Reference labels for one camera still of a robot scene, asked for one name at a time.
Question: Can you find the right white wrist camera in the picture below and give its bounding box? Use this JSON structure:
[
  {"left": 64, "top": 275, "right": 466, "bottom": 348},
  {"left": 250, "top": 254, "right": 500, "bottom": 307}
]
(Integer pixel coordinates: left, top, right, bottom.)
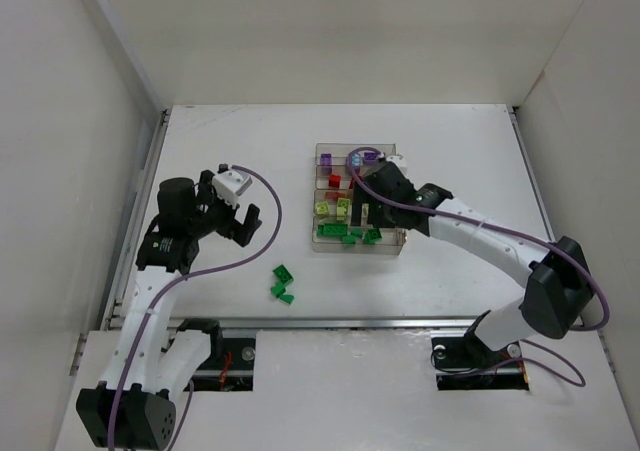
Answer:
[{"left": 386, "top": 155, "right": 408, "bottom": 174}]

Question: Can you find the clear compartment organizer tray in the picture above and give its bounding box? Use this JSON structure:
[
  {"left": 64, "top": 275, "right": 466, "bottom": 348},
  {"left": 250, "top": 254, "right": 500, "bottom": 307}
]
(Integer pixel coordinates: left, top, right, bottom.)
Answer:
[{"left": 311, "top": 143, "right": 407, "bottom": 256}]

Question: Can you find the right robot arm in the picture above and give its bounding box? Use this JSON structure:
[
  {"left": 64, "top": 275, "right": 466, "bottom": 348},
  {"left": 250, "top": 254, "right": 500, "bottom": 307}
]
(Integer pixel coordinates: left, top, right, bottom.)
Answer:
[{"left": 354, "top": 161, "right": 595, "bottom": 366}]

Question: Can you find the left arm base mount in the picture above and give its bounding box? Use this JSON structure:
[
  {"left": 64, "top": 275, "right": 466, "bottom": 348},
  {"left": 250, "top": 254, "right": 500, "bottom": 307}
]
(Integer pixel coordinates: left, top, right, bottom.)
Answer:
[{"left": 162, "top": 333, "right": 257, "bottom": 392}]

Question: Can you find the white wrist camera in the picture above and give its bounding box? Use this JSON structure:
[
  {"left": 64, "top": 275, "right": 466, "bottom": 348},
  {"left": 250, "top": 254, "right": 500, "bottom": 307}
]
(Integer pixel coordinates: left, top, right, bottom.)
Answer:
[
  {"left": 386, "top": 155, "right": 408, "bottom": 174},
  {"left": 212, "top": 164, "right": 252, "bottom": 209}
]

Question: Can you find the green lego small bottom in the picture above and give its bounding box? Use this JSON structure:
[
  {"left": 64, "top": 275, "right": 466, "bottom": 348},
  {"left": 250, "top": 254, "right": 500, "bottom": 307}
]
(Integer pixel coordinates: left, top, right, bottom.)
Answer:
[{"left": 278, "top": 294, "right": 295, "bottom": 305}]

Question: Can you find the purple lego long plate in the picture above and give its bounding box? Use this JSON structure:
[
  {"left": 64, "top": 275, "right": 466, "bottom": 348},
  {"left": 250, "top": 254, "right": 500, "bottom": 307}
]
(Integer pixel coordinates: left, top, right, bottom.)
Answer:
[{"left": 363, "top": 151, "right": 386, "bottom": 166}]

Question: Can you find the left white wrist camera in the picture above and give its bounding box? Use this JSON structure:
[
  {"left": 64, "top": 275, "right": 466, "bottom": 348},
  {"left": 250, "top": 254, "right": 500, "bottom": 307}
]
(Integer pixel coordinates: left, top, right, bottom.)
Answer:
[{"left": 212, "top": 164, "right": 252, "bottom": 209}]

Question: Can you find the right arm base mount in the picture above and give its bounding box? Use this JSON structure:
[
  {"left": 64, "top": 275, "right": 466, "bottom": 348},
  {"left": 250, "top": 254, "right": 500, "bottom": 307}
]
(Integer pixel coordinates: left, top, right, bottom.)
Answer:
[{"left": 430, "top": 336, "right": 529, "bottom": 391}]

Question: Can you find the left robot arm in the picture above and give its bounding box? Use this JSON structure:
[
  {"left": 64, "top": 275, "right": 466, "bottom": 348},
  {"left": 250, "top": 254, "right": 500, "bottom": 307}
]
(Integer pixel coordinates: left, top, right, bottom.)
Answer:
[{"left": 76, "top": 165, "right": 261, "bottom": 450}]

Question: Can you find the red lego small brick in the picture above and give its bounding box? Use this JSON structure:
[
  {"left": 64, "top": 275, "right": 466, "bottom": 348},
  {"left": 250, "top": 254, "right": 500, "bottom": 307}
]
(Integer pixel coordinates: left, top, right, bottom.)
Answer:
[{"left": 328, "top": 174, "right": 341, "bottom": 189}]

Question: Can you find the green lego long brick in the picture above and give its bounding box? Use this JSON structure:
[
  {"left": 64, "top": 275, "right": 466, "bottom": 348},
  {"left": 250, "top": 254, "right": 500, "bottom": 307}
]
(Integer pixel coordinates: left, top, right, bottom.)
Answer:
[{"left": 317, "top": 223, "right": 349, "bottom": 238}]

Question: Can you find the lime lego square brick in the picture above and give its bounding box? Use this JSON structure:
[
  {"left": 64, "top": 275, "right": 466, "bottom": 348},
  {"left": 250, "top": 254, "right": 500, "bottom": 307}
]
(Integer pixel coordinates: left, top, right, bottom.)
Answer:
[{"left": 315, "top": 201, "right": 331, "bottom": 216}]

